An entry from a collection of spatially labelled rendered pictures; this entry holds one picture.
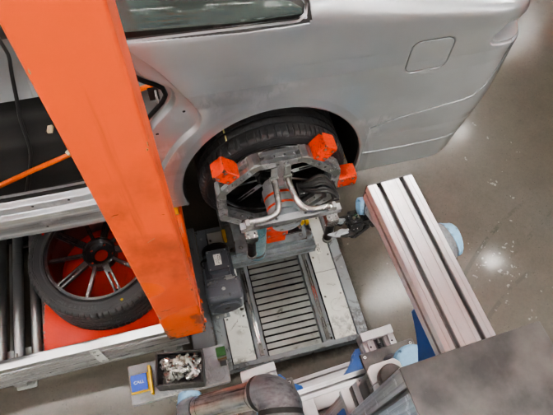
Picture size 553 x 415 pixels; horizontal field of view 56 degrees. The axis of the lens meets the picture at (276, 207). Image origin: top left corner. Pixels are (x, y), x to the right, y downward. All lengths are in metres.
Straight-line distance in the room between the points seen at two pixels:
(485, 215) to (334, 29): 2.03
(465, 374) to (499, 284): 2.48
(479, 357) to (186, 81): 1.26
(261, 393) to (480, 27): 1.42
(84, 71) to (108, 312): 1.71
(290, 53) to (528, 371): 1.24
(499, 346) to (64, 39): 0.83
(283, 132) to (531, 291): 1.91
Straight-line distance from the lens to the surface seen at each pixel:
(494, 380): 0.89
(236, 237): 2.90
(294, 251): 2.95
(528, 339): 0.93
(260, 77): 1.83
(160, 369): 2.39
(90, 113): 1.05
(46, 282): 2.68
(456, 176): 3.60
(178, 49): 1.70
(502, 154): 3.83
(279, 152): 2.10
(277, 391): 1.40
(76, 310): 2.58
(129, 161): 1.18
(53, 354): 2.68
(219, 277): 2.64
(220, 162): 2.06
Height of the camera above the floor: 2.83
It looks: 61 degrees down
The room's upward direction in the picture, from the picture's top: 4 degrees clockwise
